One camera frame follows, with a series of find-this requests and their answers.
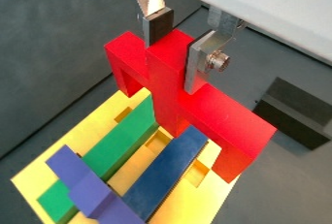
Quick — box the yellow base board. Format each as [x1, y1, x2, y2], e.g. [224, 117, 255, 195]
[12, 89, 233, 224]

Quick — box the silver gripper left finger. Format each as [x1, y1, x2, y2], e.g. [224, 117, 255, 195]
[137, 0, 174, 47]

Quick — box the blue long block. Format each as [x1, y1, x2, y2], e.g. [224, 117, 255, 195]
[122, 126, 208, 221]

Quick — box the black angle bracket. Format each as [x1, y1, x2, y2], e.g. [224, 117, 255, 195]
[253, 78, 332, 150]

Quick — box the purple cross-shaped block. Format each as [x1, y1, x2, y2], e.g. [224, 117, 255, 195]
[47, 145, 146, 224]

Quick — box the green long block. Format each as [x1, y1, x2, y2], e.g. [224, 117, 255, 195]
[38, 95, 158, 224]

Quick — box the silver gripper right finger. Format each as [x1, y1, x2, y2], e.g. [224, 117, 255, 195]
[185, 6, 247, 94]

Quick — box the red cross-shaped block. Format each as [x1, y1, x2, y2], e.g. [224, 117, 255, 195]
[105, 30, 276, 182]

